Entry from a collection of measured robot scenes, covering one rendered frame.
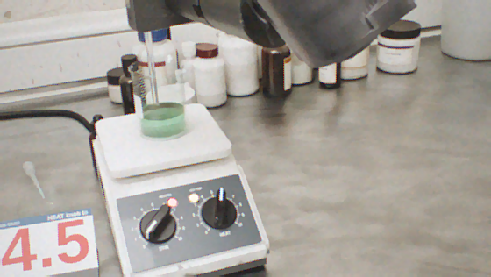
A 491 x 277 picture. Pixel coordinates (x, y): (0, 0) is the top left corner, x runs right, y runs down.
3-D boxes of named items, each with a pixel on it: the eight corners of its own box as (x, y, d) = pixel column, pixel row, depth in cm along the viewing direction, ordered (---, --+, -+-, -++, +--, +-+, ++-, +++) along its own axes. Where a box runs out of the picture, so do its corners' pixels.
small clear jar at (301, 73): (321, 81, 94) (322, 41, 91) (288, 88, 92) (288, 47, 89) (302, 70, 99) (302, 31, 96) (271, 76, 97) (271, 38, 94)
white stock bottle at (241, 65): (263, 94, 91) (261, 24, 86) (224, 98, 90) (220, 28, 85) (254, 80, 96) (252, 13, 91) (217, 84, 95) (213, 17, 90)
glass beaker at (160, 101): (170, 151, 57) (162, 72, 54) (126, 140, 60) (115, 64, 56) (203, 125, 62) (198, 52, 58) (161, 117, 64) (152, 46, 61)
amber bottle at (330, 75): (329, 78, 95) (330, 26, 92) (345, 83, 93) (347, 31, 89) (314, 83, 94) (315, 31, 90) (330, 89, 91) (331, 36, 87)
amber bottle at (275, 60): (266, 98, 89) (264, 27, 84) (259, 88, 93) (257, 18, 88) (295, 95, 90) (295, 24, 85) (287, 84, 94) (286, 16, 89)
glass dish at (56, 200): (14, 235, 60) (9, 217, 59) (28, 205, 65) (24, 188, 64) (67, 231, 61) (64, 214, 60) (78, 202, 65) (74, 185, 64)
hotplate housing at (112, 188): (272, 267, 54) (270, 194, 51) (129, 304, 51) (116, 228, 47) (205, 159, 73) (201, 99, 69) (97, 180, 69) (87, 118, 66)
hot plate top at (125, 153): (236, 155, 57) (235, 147, 57) (110, 181, 54) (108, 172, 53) (202, 109, 67) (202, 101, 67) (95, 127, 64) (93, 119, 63)
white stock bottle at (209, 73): (225, 108, 86) (222, 51, 82) (193, 109, 87) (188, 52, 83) (228, 95, 91) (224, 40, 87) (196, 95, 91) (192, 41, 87)
